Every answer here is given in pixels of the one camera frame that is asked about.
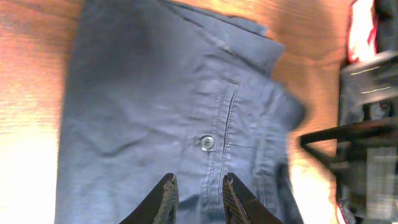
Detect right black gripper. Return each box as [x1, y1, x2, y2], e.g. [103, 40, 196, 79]
[300, 51, 397, 223]

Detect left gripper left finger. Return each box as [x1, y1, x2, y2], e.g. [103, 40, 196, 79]
[120, 173, 179, 224]

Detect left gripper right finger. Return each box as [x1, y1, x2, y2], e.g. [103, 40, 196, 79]
[223, 172, 282, 224]

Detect navy blue denim shorts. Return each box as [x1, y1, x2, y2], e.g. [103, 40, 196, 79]
[55, 0, 305, 223]

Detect red garment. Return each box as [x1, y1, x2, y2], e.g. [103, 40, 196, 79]
[347, 0, 378, 63]

